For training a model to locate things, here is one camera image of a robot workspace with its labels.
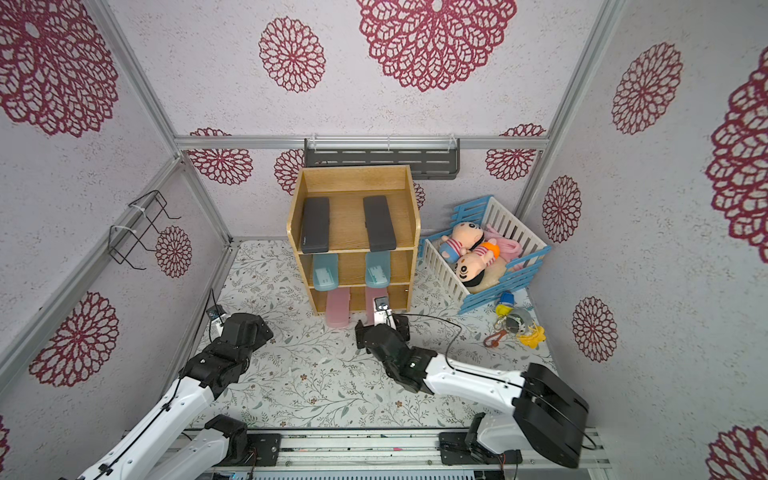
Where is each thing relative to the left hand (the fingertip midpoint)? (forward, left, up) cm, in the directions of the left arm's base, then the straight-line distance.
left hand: (249, 330), depth 82 cm
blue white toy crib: (+21, -75, -3) cm, 78 cm away
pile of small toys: (+6, -77, -7) cm, 77 cm away
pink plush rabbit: (+29, -79, 0) cm, 84 cm away
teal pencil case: (+16, -20, +5) cm, 26 cm away
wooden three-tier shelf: (+20, -30, +18) cm, 40 cm away
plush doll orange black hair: (+21, -64, 0) cm, 67 cm away
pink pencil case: (+13, -22, -10) cm, 27 cm away
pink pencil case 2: (+18, -33, -9) cm, 39 cm away
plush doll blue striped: (+36, -65, 0) cm, 74 cm away
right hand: (+3, -37, +1) cm, 37 cm away
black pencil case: (+22, -19, +19) cm, 34 cm away
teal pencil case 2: (+17, -35, +6) cm, 39 cm away
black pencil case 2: (+20, -36, +21) cm, 46 cm away
